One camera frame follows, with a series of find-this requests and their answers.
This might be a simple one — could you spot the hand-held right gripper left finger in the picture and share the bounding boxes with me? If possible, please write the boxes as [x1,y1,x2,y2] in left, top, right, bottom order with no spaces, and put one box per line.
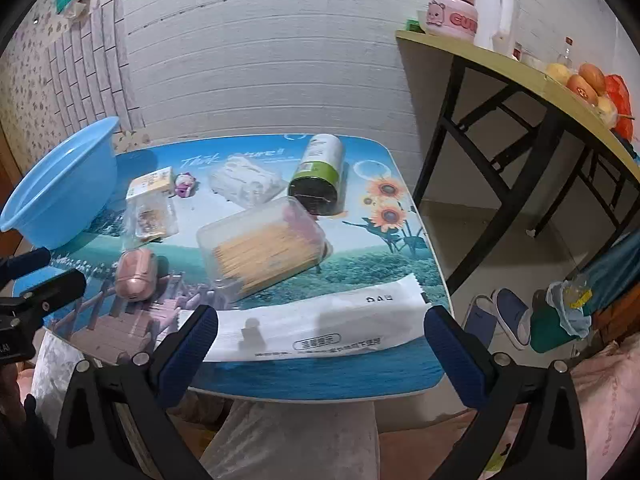
[52,304,221,480]

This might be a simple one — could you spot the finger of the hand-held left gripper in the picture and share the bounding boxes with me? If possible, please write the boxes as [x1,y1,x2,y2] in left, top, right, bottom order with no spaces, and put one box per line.
[7,269,88,321]
[0,247,53,286]

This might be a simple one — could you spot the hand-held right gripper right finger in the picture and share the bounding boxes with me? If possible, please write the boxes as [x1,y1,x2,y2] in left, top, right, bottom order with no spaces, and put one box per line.
[422,304,588,480]

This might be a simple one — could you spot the pink oval case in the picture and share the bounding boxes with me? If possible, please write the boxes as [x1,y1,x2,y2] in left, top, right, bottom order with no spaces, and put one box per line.
[115,247,158,303]

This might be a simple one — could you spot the blue plastic basin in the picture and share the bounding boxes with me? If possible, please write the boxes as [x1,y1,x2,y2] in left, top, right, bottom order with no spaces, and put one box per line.
[0,116,121,248]

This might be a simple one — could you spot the small clear plastic packet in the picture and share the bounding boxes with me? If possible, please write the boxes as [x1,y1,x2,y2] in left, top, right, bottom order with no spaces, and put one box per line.
[121,195,179,251]

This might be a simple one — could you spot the clear plastic bag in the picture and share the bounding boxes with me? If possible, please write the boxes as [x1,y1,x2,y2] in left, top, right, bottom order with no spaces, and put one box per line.
[196,196,333,303]

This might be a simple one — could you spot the long white packet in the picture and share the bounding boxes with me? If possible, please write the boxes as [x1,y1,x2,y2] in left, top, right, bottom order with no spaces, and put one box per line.
[177,272,435,363]

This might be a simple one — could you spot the yellow and white carton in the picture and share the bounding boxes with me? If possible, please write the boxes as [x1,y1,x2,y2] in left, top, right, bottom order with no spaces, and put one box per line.
[126,167,172,202]

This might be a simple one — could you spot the green and white canister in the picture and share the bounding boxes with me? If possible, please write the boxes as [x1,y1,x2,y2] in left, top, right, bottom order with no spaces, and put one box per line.
[287,133,348,217]

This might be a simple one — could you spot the dark blue slipper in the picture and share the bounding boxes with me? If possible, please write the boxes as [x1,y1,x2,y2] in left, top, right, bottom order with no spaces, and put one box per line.
[461,294,498,346]
[492,287,532,350]

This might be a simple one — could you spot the person's left leg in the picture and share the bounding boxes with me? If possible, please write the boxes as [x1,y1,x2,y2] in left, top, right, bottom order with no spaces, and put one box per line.
[30,332,86,411]

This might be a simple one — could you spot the person's leg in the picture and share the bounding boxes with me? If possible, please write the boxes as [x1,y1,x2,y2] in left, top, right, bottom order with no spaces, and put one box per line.
[200,400,378,480]
[30,332,86,411]

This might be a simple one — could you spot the green waste bin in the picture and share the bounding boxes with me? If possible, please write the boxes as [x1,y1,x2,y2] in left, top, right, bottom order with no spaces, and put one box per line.
[530,305,576,356]

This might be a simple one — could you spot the person's right leg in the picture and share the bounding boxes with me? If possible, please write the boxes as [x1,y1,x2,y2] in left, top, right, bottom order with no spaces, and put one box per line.
[200,400,378,480]

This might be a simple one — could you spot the small pink purple toy figure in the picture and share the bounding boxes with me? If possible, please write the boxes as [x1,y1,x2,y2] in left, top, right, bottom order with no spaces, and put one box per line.
[173,172,197,198]

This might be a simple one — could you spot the pink blanket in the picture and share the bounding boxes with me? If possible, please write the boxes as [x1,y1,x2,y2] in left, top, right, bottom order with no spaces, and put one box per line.
[570,335,640,461]

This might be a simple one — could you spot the white tissue packet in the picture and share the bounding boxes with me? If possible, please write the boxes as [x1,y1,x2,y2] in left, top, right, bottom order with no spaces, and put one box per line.
[207,156,285,207]

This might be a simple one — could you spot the teal cloth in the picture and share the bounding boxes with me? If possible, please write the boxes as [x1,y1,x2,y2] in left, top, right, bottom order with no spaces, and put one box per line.
[582,232,640,311]

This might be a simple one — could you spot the pale yellow fruit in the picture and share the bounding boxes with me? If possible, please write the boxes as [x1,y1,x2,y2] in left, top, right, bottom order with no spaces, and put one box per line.
[597,95,621,126]

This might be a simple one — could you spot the red orange apple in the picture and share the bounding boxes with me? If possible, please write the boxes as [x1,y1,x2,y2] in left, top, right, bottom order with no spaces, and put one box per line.
[566,75,599,106]

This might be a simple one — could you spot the yellow table with black legs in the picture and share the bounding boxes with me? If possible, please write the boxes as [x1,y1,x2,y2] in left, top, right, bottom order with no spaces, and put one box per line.
[395,29,640,296]

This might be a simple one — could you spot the red plastic bag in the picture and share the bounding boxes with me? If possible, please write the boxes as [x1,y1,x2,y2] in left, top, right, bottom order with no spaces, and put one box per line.
[602,74,635,138]

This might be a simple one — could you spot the orange fruit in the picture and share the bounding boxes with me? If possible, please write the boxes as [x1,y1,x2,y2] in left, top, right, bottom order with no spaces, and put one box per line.
[579,62,608,96]

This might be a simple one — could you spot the clear glass bottle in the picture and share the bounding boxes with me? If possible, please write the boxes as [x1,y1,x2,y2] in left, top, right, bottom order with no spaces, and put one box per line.
[556,37,576,68]

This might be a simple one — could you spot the white electric kettle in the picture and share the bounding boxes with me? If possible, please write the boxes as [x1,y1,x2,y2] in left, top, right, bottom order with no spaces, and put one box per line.
[472,0,521,56]

